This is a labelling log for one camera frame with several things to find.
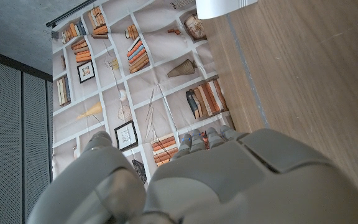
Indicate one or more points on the printed bookshelf backdrop cloth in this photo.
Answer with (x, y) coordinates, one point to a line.
(154, 81)

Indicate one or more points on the white kitchen timer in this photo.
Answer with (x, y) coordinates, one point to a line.
(222, 7)

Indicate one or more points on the black backdrop pole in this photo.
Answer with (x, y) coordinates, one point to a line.
(70, 12)

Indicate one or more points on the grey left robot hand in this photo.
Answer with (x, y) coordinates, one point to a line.
(228, 186)

